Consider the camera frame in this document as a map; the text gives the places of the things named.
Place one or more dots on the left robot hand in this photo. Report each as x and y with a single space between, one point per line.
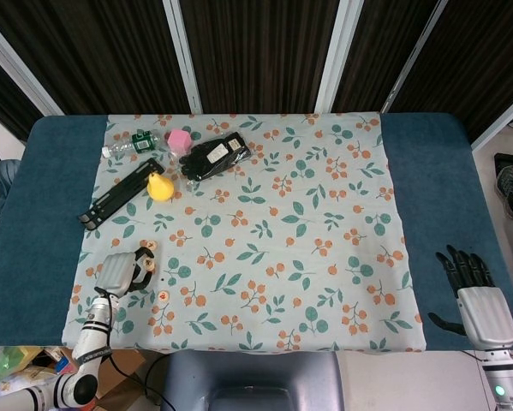
117 274

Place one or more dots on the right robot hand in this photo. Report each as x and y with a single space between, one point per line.
487 317

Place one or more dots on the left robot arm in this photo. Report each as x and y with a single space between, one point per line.
91 338

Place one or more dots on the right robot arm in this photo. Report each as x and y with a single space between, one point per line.
506 381

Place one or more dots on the black folding stand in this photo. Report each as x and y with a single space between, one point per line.
119 197

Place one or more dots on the brown cardboard box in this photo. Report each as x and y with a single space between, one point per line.
127 364

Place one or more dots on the yellow toy pear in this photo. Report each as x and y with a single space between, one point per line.
159 188

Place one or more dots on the pink red small box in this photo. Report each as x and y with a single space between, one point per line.
65 368

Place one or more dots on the blue table cover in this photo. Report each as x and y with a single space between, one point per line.
46 192

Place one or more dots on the grey knit sneaker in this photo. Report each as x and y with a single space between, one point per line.
509 190

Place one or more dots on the clear bottle green label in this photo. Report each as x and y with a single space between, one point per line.
142 142

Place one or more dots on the pink cube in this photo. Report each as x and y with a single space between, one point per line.
178 139

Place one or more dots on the black gloves in bag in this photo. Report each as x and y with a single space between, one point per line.
213 156

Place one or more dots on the grey-blue robot chest cover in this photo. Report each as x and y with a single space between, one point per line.
239 372

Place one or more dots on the black flat tray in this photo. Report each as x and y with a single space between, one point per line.
506 159

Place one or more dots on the floral tablecloth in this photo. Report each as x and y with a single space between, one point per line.
282 257

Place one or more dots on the dark ribbed partition panel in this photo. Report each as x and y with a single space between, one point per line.
3 98
378 55
474 64
102 55
260 55

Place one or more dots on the light grey base plate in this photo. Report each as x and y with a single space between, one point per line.
410 381

